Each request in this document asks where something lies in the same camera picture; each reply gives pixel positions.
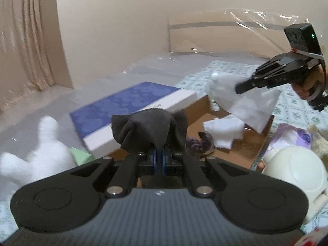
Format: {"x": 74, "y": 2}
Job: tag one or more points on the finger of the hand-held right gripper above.
{"x": 266, "y": 68}
{"x": 252, "y": 85}

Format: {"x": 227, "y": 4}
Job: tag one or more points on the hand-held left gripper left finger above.
{"x": 153, "y": 160}

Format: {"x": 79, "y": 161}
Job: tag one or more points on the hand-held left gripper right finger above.
{"x": 164, "y": 160}

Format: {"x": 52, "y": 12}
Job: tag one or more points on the white thin cloth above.
{"x": 246, "y": 107}

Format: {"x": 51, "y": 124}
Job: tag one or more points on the black cloth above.
{"x": 148, "y": 128}

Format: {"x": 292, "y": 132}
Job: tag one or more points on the purple scrunchie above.
{"x": 202, "y": 143}

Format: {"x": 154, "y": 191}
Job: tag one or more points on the white towel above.
{"x": 223, "y": 133}

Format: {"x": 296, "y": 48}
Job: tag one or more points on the brown cardboard box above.
{"x": 243, "y": 153}

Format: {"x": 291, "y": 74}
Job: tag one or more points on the cream cloth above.
{"x": 320, "y": 138}

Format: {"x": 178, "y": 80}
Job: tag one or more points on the person's right hand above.
{"x": 311, "y": 80}

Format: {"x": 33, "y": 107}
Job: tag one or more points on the green floral tablecloth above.
{"x": 230, "y": 68}

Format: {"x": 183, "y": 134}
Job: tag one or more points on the plastic wrapped headboard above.
{"x": 217, "y": 38}

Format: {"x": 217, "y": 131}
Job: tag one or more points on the purple tissue pack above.
{"x": 289, "y": 135}

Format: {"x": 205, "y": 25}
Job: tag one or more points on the blue and white flat box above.
{"x": 123, "y": 105}

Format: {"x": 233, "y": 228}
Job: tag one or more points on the small green box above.
{"x": 80, "y": 156}

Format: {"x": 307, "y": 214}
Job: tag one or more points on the cream thermos bottle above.
{"x": 294, "y": 171}

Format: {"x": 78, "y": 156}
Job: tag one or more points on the white plush rabbit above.
{"x": 46, "y": 148}

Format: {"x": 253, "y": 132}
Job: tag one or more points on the red patterned clothing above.
{"x": 314, "y": 237}

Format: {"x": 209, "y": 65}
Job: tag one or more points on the beige curtain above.
{"x": 25, "y": 43}

